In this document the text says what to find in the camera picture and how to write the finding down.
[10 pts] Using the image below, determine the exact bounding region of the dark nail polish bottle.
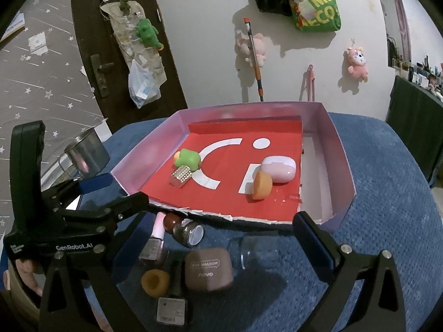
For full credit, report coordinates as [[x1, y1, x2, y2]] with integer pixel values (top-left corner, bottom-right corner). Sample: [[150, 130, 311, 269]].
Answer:
[[156, 256, 189, 326]]

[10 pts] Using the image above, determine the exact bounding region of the pink bear plush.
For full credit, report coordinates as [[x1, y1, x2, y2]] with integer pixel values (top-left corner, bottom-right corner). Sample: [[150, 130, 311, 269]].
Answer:
[[344, 40, 369, 83]]

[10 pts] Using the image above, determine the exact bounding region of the pink curtain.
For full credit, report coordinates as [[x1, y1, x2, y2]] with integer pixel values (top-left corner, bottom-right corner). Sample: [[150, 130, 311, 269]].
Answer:
[[393, 0, 412, 66]]

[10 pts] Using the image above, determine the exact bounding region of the amber egg-shaped toy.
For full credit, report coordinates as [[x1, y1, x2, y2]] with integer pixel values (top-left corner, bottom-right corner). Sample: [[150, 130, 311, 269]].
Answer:
[[251, 171, 273, 200]]

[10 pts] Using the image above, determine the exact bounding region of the pink pig plush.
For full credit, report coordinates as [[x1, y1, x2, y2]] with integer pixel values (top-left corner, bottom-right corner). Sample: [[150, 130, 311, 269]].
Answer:
[[235, 29, 267, 68]]

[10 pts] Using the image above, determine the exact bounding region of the dark green covered table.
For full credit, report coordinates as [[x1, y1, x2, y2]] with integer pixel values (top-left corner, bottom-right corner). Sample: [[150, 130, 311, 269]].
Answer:
[[385, 75, 443, 185]]

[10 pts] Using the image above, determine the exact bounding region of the pink plastic hanger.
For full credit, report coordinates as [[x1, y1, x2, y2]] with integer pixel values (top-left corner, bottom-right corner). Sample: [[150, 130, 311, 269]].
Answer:
[[303, 64, 316, 102]]

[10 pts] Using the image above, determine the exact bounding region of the clear glass cup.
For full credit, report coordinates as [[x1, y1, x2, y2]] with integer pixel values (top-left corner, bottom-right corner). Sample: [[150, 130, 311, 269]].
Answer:
[[226, 230, 281, 270]]

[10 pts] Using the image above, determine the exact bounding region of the red printed paper sheet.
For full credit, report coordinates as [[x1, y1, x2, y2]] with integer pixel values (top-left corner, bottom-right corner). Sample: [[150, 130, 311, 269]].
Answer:
[[140, 116, 305, 224]]

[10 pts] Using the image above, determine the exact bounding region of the pink cardboard box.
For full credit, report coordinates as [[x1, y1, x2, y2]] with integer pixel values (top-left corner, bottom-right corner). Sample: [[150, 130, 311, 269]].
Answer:
[[110, 101, 357, 233]]

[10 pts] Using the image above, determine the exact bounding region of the amber hollow ring toy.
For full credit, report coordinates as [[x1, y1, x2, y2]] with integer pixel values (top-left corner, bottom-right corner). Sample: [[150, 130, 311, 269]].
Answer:
[[141, 269, 171, 297]]

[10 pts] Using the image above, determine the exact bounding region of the door handle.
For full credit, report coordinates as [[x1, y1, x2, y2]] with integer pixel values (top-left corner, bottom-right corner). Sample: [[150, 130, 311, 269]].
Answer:
[[91, 54, 115, 98]]

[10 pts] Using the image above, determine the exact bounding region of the brown-capped glitter bottle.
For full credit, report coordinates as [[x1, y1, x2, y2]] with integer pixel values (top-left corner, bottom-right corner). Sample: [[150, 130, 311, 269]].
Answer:
[[163, 212, 205, 248]]

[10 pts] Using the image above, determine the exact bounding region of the person's left hand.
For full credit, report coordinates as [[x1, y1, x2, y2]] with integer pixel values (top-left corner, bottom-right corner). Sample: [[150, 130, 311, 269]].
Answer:
[[3, 259, 45, 298]]

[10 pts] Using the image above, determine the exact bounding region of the dark brown door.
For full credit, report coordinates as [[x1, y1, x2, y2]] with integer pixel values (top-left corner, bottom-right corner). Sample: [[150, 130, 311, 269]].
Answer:
[[70, 0, 189, 135]]

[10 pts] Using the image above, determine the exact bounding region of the green and yellow toy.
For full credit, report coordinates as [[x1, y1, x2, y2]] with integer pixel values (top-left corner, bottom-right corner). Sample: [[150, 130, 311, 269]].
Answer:
[[173, 148, 202, 172]]

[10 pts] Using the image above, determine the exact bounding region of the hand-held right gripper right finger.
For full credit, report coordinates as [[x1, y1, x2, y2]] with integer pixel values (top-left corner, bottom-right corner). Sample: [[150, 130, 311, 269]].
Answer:
[[292, 210, 406, 332]]

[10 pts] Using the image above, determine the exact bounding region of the gold studded cylinder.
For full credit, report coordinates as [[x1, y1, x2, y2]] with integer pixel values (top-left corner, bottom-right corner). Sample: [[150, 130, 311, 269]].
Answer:
[[168, 165, 192, 189]]

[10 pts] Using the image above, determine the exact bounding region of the pink earbud case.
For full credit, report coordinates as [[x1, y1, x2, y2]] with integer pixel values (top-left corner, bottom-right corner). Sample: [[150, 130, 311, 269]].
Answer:
[[260, 155, 296, 184]]

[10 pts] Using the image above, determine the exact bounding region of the pink nail polish bottle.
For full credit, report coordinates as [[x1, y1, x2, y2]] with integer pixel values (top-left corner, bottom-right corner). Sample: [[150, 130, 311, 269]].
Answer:
[[138, 212, 167, 261]]

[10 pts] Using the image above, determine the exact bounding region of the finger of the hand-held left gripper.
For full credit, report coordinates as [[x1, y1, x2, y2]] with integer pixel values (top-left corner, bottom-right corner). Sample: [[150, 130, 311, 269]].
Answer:
[[41, 173, 114, 204], [55, 191, 150, 232]]

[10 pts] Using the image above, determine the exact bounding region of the row of cosmetic bottles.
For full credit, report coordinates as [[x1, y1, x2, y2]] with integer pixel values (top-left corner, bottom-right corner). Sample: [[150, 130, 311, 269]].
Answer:
[[388, 35, 443, 97]]

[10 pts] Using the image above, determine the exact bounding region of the green tote bag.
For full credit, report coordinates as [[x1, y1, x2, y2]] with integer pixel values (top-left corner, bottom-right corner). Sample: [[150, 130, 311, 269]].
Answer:
[[289, 0, 342, 32]]

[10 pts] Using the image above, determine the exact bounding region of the mop with orange handle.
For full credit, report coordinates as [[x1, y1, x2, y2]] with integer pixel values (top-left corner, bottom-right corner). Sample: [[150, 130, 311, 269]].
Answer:
[[243, 17, 265, 102]]

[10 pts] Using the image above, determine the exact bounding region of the clear plastic bag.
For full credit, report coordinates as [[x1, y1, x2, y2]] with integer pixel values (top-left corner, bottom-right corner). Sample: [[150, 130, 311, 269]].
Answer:
[[128, 59, 161, 109]]

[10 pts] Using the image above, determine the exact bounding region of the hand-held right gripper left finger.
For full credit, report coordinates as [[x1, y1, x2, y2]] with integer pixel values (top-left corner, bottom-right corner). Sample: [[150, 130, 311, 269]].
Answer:
[[39, 211, 153, 332]]

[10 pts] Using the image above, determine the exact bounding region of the clear hanging organizer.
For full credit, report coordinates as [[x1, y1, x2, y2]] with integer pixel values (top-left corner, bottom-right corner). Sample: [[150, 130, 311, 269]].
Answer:
[[100, 0, 165, 89]]

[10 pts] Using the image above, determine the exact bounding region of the metal mug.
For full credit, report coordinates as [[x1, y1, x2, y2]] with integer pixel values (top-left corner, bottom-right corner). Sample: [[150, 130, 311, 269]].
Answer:
[[57, 126, 110, 180]]

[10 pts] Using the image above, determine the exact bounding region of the brown eye shadow case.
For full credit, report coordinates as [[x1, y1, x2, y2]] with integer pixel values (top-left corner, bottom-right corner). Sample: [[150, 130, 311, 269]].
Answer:
[[184, 248, 233, 292]]

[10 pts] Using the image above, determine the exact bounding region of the green plush dinosaur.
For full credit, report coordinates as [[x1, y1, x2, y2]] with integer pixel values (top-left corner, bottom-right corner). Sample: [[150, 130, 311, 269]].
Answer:
[[135, 18, 164, 50]]

